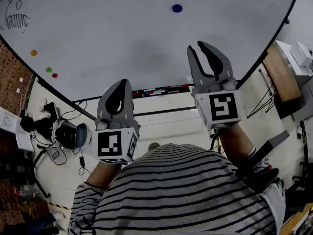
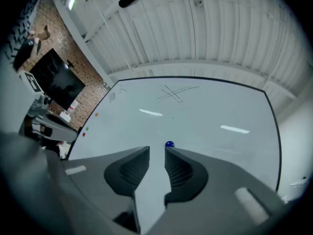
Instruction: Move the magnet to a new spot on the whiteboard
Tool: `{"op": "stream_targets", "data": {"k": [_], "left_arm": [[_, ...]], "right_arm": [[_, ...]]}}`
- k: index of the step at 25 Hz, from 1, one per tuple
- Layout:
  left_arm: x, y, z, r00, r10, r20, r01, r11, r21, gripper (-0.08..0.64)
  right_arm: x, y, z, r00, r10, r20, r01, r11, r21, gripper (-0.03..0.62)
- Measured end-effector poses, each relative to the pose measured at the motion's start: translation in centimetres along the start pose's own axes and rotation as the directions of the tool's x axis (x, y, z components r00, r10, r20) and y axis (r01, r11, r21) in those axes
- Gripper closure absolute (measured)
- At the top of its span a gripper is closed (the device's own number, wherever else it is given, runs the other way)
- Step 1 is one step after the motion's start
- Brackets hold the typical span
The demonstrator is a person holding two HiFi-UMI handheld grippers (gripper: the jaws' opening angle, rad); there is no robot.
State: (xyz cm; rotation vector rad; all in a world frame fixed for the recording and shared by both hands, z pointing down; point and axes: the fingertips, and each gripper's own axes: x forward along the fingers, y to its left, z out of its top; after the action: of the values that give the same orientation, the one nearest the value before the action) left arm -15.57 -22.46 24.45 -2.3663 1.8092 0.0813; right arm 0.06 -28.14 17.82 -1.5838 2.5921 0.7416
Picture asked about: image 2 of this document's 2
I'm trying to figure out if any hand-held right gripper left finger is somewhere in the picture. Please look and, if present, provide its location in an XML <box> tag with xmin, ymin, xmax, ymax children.
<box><xmin>61</xmin><ymin>145</ymin><xmax>151</xmax><ymax>222</ymax></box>

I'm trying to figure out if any person's striped shirt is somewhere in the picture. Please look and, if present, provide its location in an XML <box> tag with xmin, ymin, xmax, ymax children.
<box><xmin>0</xmin><ymin>0</ymin><xmax>44</xmax><ymax>137</ymax></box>

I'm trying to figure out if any white whiteboard with black frame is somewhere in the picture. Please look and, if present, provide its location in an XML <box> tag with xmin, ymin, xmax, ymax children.
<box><xmin>66</xmin><ymin>76</ymin><xmax>282</xmax><ymax>193</ymax></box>

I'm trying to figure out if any black wall television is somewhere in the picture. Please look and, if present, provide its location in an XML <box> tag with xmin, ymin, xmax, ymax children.
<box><xmin>29</xmin><ymin>48</ymin><xmax>87</xmax><ymax>111</ymax></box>

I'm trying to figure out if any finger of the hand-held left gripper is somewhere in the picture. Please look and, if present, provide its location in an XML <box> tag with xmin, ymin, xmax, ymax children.
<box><xmin>32</xmin><ymin>113</ymin><xmax>79</xmax><ymax>143</ymax></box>

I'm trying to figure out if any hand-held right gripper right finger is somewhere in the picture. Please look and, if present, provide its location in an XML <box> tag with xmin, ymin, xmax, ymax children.
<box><xmin>156</xmin><ymin>147</ymin><xmax>287</xmax><ymax>235</ymax></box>

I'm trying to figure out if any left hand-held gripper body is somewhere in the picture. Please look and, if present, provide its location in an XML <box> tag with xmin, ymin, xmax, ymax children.
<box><xmin>19</xmin><ymin>70</ymin><xmax>52</xmax><ymax>118</ymax></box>

